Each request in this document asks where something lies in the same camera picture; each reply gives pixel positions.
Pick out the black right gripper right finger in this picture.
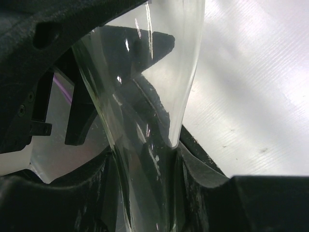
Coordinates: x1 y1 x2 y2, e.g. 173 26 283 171
177 145 309 232

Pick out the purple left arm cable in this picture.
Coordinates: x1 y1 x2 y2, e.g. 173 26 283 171
54 74 73 102

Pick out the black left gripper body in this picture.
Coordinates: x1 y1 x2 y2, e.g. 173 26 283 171
0 0 142 153

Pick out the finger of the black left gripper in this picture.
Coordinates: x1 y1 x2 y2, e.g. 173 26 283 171
65 49 97 145
106 26 175 80

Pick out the tall clear glass bottle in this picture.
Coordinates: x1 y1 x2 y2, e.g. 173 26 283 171
72 0 205 232

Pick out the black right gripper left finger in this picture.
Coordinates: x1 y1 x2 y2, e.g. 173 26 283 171
0 151 118 232

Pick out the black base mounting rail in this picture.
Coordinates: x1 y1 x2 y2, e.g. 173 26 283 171
180 125 225 176

